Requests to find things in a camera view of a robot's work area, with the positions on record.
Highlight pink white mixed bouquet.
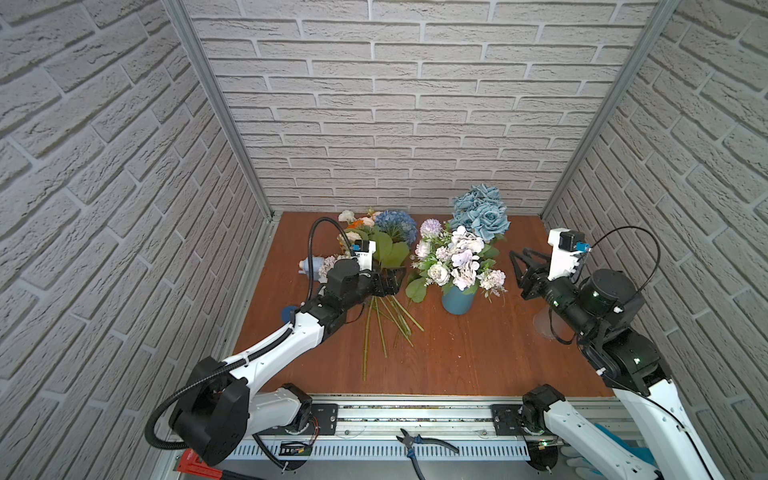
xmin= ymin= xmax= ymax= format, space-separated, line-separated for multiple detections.
xmin=406 ymin=219 xmax=506 ymax=303

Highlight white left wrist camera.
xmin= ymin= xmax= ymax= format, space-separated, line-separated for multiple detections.
xmin=352 ymin=240 xmax=377 ymax=271

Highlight cream white flower stem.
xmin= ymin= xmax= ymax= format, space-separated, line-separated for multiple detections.
xmin=338 ymin=210 xmax=356 ymax=224

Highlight light blue rose bouquet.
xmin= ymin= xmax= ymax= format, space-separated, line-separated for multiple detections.
xmin=450 ymin=184 xmax=510 ymax=242

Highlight clear glass vase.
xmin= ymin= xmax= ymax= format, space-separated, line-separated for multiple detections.
xmin=533 ymin=307 xmax=574 ymax=342

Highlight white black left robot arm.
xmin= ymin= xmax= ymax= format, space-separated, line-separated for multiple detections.
xmin=145 ymin=258 xmax=406 ymax=466

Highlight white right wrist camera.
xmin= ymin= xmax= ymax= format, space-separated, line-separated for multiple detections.
xmin=548 ymin=228 xmax=591 ymax=283

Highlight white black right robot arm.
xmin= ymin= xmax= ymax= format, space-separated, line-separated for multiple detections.
xmin=510 ymin=249 xmax=723 ymax=479

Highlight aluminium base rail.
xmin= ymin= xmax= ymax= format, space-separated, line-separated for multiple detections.
xmin=211 ymin=395 xmax=567 ymax=473

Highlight blue handled pliers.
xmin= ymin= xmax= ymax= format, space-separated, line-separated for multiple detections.
xmin=395 ymin=427 xmax=460 ymax=480

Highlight dark blue hydrangea flower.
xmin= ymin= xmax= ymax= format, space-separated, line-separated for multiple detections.
xmin=374 ymin=210 xmax=418 ymax=247

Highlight aluminium corner post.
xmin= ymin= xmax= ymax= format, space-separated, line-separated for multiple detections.
xmin=163 ymin=0 xmax=274 ymax=220
xmin=539 ymin=0 xmax=681 ymax=220

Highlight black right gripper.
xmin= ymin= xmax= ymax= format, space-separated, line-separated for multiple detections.
xmin=512 ymin=250 xmax=599 ymax=346

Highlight red clamp tool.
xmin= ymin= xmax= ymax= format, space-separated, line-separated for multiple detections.
xmin=175 ymin=449 xmax=262 ymax=480

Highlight aluminium left corner post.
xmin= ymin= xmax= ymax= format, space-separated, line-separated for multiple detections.
xmin=163 ymin=0 xmax=274 ymax=220

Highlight teal ceramic vase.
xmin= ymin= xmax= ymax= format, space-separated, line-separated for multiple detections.
xmin=442 ymin=284 xmax=477 ymax=316

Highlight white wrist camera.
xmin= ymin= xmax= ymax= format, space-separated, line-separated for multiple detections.
xmin=548 ymin=228 xmax=591 ymax=283
xmin=352 ymin=240 xmax=377 ymax=271

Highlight aluminium right corner post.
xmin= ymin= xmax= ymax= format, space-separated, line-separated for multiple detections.
xmin=539 ymin=0 xmax=681 ymax=220

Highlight white blue work glove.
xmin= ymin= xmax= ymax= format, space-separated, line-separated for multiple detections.
xmin=558 ymin=422 xmax=658 ymax=479

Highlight light blue small bottle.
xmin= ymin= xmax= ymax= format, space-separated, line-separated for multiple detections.
xmin=298 ymin=256 xmax=324 ymax=277

